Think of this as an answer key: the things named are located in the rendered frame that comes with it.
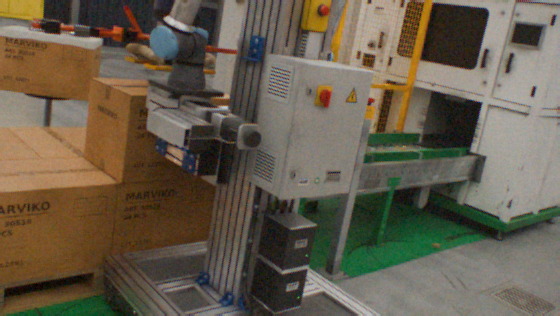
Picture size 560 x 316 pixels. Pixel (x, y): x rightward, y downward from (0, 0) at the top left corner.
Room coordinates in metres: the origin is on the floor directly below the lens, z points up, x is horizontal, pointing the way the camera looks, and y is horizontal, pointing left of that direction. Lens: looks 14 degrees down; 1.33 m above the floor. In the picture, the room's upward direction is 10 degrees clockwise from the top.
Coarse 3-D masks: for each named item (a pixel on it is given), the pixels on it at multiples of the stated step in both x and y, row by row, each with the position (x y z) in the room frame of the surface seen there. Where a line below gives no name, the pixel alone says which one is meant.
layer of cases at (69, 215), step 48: (0, 144) 2.46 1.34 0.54; (48, 144) 2.61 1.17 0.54; (0, 192) 1.88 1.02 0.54; (48, 192) 2.01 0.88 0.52; (96, 192) 2.15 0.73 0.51; (144, 192) 2.31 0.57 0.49; (192, 192) 2.49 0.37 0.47; (0, 240) 1.89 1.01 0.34; (48, 240) 2.02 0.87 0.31; (96, 240) 2.16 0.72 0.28; (144, 240) 2.33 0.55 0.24; (192, 240) 2.52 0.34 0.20
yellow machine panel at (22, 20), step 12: (0, 0) 8.58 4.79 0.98; (12, 0) 8.70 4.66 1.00; (24, 0) 8.82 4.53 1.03; (36, 0) 8.95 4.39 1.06; (0, 12) 8.60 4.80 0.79; (12, 12) 8.71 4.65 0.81; (24, 12) 8.83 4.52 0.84; (36, 12) 8.96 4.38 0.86; (0, 24) 8.64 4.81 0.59; (12, 24) 8.76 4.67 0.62; (24, 24) 8.89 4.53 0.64
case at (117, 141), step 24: (96, 96) 2.44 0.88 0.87; (120, 96) 2.28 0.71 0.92; (144, 96) 2.26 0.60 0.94; (96, 120) 2.42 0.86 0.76; (120, 120) 2.26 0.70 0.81; (144, 120) 2.27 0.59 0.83; (96, 144) 2.41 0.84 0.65; (120, 144) 2.24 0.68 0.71; (144, 144) 2.28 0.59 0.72; (120, 168) 2.23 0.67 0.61; (144, 168) 2.29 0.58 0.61; (168, 168) 2.38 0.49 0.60
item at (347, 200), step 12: (372, 108) 2.83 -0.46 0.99; (360, 144) 2.81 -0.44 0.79; (360, 156) 2.82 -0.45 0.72; (360, 168) 2.84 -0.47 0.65; (348, 192) 2.81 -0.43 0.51; (348, 204) 2.81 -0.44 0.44; (348, 216) 2.83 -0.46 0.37; (336, 228) 2.83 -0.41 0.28; (336, 240) 2.82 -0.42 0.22; (336, 252) 2.81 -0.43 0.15; (336, 264) 2.82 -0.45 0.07
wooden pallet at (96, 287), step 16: (80, 272) 2.12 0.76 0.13; (96, 272) 2.17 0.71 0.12; (0, 288) 1.89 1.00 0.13; (64, 288) 2.15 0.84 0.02; (80, 288) 2.17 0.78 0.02; (96, 288) 2.18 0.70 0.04; (0, 304) 1.89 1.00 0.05; (16, 304) 1.96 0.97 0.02; (32, 304) 1.98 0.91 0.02; (48, 304) 2.03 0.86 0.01
